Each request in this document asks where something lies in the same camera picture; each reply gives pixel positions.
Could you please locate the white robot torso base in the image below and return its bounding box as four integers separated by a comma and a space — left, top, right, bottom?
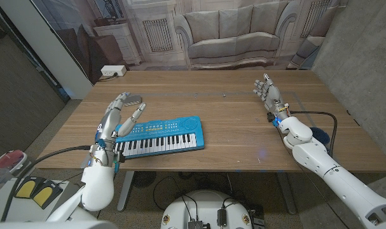
160, 190, 254, 229

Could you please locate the black round floor fan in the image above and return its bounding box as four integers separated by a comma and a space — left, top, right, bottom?
132, 171, 157, 189

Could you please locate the white side platform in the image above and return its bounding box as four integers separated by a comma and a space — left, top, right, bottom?
0, 177, 84, 223

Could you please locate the white power strip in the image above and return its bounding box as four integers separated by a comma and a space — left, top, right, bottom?
100, 64, 128, 77

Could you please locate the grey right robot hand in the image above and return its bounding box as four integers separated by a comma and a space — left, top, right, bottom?
252, 73, 291, 120

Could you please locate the black floor cable loop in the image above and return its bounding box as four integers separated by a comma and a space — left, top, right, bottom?
153, 176, 200, 221

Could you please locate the red lidded white container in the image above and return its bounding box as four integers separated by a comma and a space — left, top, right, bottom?
0, 149, 33, 179

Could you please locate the black adapter on torso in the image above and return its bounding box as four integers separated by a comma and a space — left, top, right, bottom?
217, 208, 228, 227

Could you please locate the grey table leg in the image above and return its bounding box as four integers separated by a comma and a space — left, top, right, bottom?
277, 171, 298, 216
116, 170, 135, 212

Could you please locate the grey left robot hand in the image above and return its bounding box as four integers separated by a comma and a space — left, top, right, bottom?
95, 92, 148, 150

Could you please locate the small grey case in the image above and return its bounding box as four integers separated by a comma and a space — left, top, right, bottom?
122, 94, 143, 107

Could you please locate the printed living room backdrop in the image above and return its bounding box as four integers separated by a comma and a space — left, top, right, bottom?
30, 0, 349, 85

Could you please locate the blue toy piano keyboard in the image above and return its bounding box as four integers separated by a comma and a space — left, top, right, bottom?
112, 115, 205, 159

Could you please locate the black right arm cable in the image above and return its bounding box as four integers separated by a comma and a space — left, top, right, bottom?
289, 110, 338, 158

